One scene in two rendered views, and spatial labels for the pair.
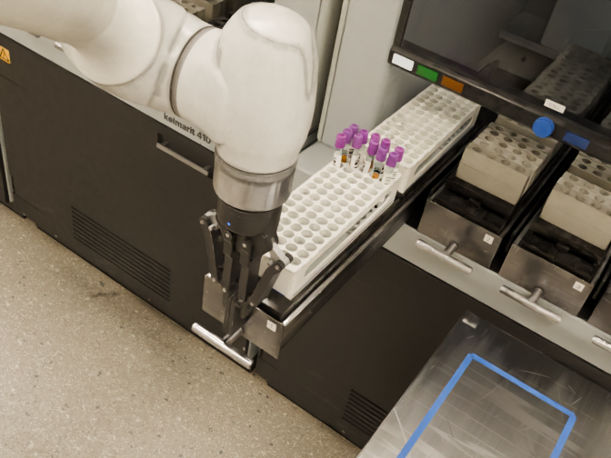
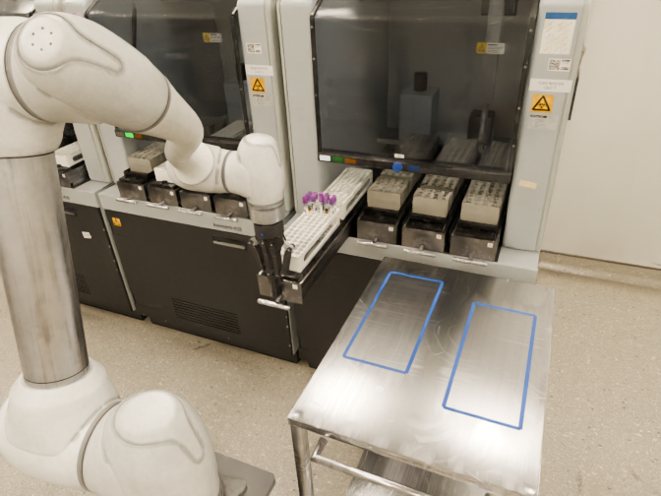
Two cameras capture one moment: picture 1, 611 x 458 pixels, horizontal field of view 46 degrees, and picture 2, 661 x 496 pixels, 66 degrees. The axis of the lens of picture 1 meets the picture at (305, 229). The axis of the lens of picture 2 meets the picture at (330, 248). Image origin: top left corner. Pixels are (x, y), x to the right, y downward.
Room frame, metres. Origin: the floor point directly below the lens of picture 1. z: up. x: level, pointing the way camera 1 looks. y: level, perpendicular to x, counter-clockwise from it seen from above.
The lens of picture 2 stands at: (-0.49, -0.03, 1.60)
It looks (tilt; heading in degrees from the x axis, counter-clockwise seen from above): 32 degrees down; 358
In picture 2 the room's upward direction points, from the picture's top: 3 degrees counter-clockwise
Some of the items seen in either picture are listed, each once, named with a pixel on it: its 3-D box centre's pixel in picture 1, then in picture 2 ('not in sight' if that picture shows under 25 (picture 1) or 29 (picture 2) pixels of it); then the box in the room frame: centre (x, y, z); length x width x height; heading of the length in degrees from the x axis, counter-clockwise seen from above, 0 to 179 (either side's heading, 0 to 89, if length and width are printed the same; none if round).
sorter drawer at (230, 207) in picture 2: not in sight; (271, 171); (1.45, 0.10, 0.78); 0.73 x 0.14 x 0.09; 153
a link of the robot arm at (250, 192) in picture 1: (254, 171); (267, 209); (0.63, 0.07, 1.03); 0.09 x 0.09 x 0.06
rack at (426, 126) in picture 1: (419, 134); (345, 193); (1.09, -0.17, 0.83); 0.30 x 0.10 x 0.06; 153
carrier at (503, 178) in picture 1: (492, 174); (384, 199); (0.99, -0.28, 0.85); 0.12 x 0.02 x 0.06; 63
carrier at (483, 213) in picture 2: not in sight; (480, 213); (0.85, -0.56, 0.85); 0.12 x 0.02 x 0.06; 62
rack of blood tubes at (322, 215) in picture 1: (322, 218); (306, 237); (0.81, -0.02, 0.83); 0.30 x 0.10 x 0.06; 153
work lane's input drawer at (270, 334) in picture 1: (362, 204); (326, 231); (0.93, -0.08, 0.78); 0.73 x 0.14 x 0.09; 153
